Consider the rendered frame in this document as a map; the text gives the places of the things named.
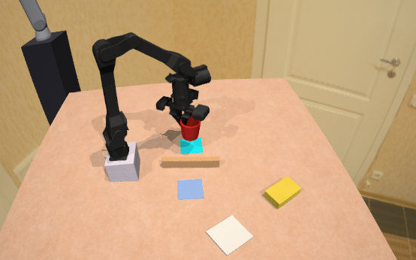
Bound tan wooden bar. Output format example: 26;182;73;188
161;157;220;168

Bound red cup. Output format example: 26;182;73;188
180;115;201;141

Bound cream flat square tile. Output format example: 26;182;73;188
206;216;253;256

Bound yellow rectangular block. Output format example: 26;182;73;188
264;176;301;210

